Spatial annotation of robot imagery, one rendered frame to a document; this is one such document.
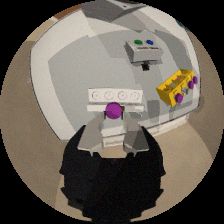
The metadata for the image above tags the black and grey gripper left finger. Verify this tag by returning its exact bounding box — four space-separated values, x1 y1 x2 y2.
59 111 106 175

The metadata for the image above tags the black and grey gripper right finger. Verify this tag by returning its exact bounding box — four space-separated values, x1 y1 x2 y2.
121 111 166 177

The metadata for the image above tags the purple round cap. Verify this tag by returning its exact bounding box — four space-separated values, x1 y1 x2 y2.
188 81 194 89
105 102 122 119
175 93 183 103
193 76 198 84

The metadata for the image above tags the grey key housing with blue and green buttons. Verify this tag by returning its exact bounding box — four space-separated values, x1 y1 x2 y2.
124 39 164 71

